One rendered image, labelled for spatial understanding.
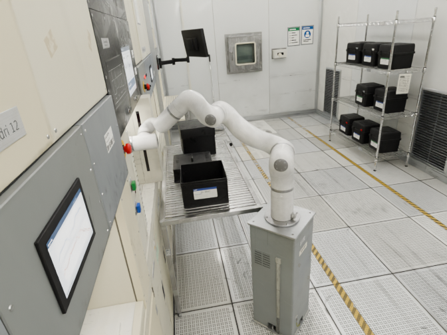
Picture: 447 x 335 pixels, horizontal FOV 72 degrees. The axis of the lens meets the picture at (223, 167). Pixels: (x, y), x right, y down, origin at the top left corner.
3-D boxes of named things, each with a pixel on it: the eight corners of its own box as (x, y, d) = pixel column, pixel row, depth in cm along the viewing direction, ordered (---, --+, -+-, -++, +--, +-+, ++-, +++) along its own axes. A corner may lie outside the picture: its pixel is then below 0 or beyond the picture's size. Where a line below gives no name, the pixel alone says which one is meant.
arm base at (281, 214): (305, 213, 169) (306, 183, 161) (291, 231, 155) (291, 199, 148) (274, 205, 179) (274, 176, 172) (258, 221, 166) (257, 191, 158)
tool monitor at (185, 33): (209, 66, 311) (206, 27, 296) (157, 71, 304) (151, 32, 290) (205, 63, 347) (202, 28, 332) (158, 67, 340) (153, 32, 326)
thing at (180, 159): (215, 177, 218) (213, 161, 212) (173, 183, 215) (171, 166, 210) (211, 162, 245) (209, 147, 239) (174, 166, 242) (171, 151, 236)
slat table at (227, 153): (265, 301, 209) (263, 207, 178) (177, 318, 202) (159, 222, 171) (231, 205, 327) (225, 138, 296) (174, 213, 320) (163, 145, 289)
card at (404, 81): (409, 94, 340) (414, 68, 330) (395, 95, 338) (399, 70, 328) (408, 93, 343) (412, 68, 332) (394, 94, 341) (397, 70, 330)
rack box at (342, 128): (336, 130, 470) (338, 113, 459) (354, 128, 472) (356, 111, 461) (346, 136, 442) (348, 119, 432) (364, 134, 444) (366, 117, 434)
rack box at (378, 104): (370, 108, 385) (372, 87, 374) (390, 106, 387) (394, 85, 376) (384, 113, 357) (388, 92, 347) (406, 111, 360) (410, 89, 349)
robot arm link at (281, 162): (294, 182, 164) (295, 140, 154) (293, 200, 147) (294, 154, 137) (271, 181, 166) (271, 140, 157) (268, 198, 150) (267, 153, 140)
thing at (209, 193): (183, 209, 182) (179, 183, 175) (183, 187, 208) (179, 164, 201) (229, 203, 185) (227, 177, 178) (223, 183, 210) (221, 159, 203)
